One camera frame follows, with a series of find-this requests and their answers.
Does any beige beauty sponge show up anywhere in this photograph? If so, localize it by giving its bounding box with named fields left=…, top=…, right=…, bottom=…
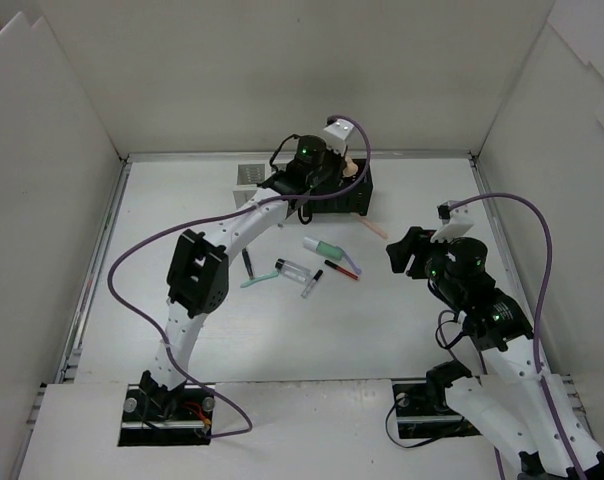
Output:
left=342, top=156, right=359, bottom=178

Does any pink makeup applicator stick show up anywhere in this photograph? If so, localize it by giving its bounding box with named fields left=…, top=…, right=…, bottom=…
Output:
left=359, top=217, right=388, bottom=239

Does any red lip gloss tube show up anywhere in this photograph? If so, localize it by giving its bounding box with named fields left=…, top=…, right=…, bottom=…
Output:
left=324, top=259, right=360, bottom=281

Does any black eyeliner pencil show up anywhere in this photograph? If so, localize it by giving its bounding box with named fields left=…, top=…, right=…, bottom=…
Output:
left=241, top=248, right=255, bottom=280

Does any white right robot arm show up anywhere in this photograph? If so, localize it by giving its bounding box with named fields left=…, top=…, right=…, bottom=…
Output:
left=386, top=201, right=604, bottom=479

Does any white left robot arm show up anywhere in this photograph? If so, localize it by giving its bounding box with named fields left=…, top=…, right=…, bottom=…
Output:
left=140, top=121, right=358, bottom=420

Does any black slotted organizer box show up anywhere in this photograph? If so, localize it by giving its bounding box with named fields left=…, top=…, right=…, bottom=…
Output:
left=298, top=158, right=373, bottom=221

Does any purple eyebrow razor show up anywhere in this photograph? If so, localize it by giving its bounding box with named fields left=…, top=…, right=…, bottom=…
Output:
left=341, top=249, right=362, bottom=275

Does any white slotted organizer box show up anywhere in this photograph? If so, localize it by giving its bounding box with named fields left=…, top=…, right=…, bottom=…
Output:
left=232, top=162, right=273, bottom=209

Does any green white tube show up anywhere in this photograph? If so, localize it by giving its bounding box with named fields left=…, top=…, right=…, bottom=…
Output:
left=302, top=236, right=344, bottom=262

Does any clear bottle black cap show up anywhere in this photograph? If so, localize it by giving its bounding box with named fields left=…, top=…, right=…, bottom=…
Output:
left=275, top=258, right=311, bottom=284

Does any teal eyebrow razor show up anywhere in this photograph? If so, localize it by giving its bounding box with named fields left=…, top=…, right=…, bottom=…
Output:
left=240, top=270, right=279, bottom=289

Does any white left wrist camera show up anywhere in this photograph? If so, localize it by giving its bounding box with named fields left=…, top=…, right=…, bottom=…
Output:
left=320, top=117, right=355, bottom=156

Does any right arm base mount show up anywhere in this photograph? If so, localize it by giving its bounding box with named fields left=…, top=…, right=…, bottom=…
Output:
left=384, top=380, right=480, bottom=450

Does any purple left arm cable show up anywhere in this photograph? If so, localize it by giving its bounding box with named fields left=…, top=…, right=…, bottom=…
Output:
left=107, top=113, right=374, bottom=440

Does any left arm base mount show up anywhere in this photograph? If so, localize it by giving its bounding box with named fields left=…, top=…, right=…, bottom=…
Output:
left=118, top=386, right=215, bottom=447

